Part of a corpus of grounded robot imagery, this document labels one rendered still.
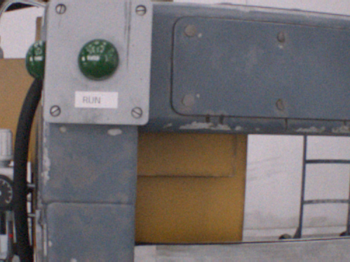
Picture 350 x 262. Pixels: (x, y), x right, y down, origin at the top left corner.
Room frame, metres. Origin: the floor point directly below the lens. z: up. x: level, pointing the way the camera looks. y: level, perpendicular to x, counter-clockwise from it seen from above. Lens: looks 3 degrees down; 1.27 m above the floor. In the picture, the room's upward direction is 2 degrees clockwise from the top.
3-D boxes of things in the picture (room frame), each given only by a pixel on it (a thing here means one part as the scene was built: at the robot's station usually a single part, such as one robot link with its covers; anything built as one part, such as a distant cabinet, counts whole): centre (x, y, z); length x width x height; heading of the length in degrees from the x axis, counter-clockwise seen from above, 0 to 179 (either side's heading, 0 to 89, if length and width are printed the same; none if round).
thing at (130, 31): (0.63, 0.06, 1.29); 0.08 x 0.05 x 0.09; 100
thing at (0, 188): (0.84, 0.17, 1.16); 0.04 x 0.02 x 0.04; 100
